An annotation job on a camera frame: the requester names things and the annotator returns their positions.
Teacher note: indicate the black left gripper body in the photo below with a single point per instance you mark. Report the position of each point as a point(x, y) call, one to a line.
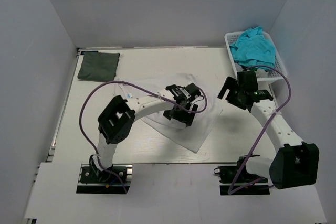
point(180, 115)

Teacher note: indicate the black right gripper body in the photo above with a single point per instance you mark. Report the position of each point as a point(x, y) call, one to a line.
point(233, 96)

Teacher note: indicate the white t-shirt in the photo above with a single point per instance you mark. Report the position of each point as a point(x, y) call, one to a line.
point(191, 137)

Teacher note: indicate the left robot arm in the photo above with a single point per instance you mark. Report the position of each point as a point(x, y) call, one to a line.
point(116, 120)

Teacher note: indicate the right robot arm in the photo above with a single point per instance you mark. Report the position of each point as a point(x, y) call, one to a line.
point(295, 163)

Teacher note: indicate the white plastic basket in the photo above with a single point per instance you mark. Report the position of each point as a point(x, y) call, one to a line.
point(272, 76)

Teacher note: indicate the teal t-shirt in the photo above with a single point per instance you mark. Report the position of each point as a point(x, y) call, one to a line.
point(252, 48)

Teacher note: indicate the dark green folded t-shirt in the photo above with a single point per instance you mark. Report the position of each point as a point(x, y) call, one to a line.
point(98, 67)

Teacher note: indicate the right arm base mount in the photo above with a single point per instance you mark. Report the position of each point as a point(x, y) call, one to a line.
point(226, 175)

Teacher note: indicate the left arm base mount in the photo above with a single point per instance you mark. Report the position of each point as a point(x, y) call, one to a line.
point(89, 183)

